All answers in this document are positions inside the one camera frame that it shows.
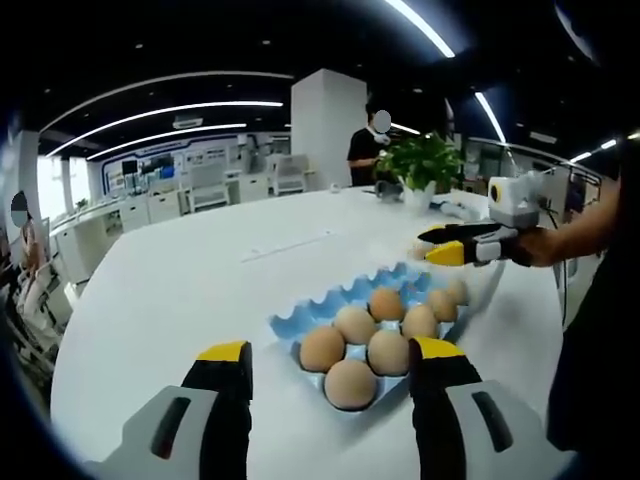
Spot grey object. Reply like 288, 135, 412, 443
374, 178, 407, 202

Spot long curved ceiling light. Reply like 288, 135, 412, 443
49, 102, 284, 156
87, 122, 246, 161

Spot straight ceiling light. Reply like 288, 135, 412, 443
399, 0, 456, 57
474, 92, 507, 144

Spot person's right hand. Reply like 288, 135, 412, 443
514, 230, 560, 269

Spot white table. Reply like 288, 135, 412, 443
49, 184, 569, 480

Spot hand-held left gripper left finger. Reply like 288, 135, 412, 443
79, 339, 255, 480

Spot white low cabinets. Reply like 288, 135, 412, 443
49, 187, 191, 261

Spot potted green plant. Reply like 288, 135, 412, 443
377, 130, 466, 207

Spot black cable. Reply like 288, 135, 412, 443
539, 197, 569, 326

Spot white and blue object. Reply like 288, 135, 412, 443
430, 197, 482, 221

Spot person's dark torso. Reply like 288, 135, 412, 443
547, 149, 640, 454

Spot blue egg tray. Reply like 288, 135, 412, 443
268, 262, 474, 414

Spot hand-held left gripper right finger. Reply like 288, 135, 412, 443
407, 335, 581, 480

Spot group of brown eggs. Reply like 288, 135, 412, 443
298, 278, 471, 412

